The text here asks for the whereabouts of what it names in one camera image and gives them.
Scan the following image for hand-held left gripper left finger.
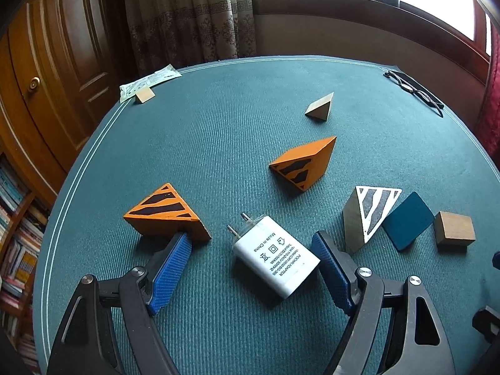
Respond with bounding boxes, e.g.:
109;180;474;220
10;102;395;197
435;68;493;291
46;231;193;375

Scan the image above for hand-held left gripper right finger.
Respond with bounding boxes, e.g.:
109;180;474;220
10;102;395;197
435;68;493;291
311;230;457;375

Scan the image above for plain wooden rectangular block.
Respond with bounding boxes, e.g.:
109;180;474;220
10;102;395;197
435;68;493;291
433;211;476;248

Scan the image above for white power adapter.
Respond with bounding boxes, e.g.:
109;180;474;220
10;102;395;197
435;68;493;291
227;212;321;299

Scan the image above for orange black-striped triangular block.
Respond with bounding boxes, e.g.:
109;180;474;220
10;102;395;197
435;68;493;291
269;136;337;193
123;183;212;245

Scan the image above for white black-striped triangular block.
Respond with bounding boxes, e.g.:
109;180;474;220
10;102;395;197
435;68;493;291
343;186;403;254

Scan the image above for dark blue flat block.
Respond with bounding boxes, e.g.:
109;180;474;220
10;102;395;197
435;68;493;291
382;191;435;251

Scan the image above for rows of books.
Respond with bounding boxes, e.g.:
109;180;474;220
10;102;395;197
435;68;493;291
0;156;49;370

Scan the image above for wooden bookshelf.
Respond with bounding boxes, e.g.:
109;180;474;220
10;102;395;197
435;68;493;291
0;152;51;372

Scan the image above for green table mat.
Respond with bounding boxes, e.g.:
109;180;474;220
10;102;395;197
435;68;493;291
33;55;500;375

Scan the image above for plain wooden triangular block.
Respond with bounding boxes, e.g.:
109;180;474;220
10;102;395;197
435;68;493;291
305;92;335;121

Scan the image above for black-framed eyeglasses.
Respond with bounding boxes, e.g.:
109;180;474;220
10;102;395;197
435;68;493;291
383;69;445;118

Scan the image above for small wooden block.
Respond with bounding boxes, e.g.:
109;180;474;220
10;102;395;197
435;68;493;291
135;87;156;105

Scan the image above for white green plastic packet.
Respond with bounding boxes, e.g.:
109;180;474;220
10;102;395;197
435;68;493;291
119;63;182;103

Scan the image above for brown wooden door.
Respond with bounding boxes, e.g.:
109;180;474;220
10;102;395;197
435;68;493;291
0;0;135;196

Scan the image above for beige patterned curtain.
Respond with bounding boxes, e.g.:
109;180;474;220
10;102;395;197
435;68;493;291
123;0;256;77

